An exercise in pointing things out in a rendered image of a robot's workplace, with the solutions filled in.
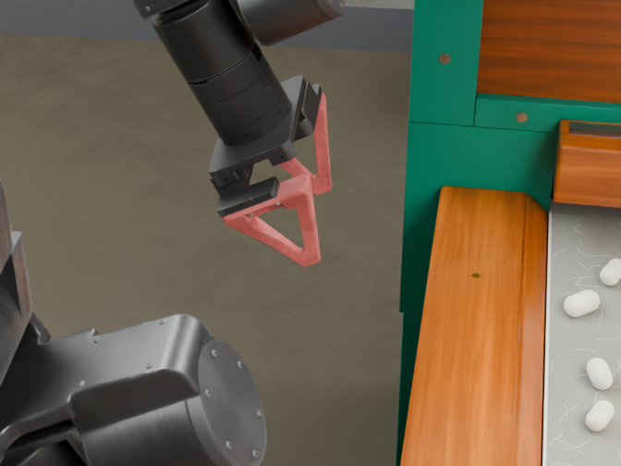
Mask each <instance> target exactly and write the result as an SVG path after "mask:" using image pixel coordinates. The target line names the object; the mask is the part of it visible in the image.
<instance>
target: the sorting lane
mask: <svg viewBox="0 0 621 466"><path fill-rule="evenodd" d="M613 259H621V219H619V218H608V217H598V216H586V215H566V214H556V213H552V212H549V218H548V255H547V291H546V328H545V365H544V402H543V439H542V466H621V278H620V279H619V281H618V282H617V283H616V284H615V285H612V286H607V285H605V284H604V283H603V282H602V280H601V279H600V273H601V271H602V269H603V268H604V267H605V266H606V265H607V264H608V263H609V262H610V261H611V260H613ZM584 290H592V291H594V292H596V293H597V295H598V296H599V299H600V304H599V306H598V308H597V309H596V310H594V311H592V312H590V313H586V314H583V315H581V316H578V317H573V316H570V315H568V314H567V313H566V312H565V310H564V302H565V300H566V298H567V297H569V296H571V295H574V294H577V293H580V292H581V291H584ZM594 358H600V359H603V360H604V361H605V362H606V363H607V365H608V368H609V370H610V372H611V374H612V376H613V383H612V384H611V386H610V387H608V388H607V389H605V390H600V389H597V388H596V387H594V386H593V384H592V383H591V380H590V378H589V376H588V373H587V369H586V368H587V364H588V362H589V361H590V360H591V359H594ZM601 400H606V401H608V402H610V403H611V404H612V405H613V407H614V409H615V414H614V417H613V418H612V420H611V421H610V422H609V423H608V424H607V425H606V426H605V427H604V429H602V430H601V431H592V430H591V429H590V428H589V427H588V426H587V425H586V416H587V414H588V413H589V411H590V410H591V409H592V407H593V406H594V404H595V403H596V402H598V401H601Z"/></svg>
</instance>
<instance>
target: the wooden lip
mask: <svg viewBox="0 0 621 466"><path fill-rule="evenodd" d="M554 201H555V202H560V203H570V204H581V205H592V206H602V207H614V208H621V124H619V123H608V122H596V121H584V120H572V119H562V120H561V121H560V126H559V133H558V141H557V148H556V157H555V164H554Z"/></svg>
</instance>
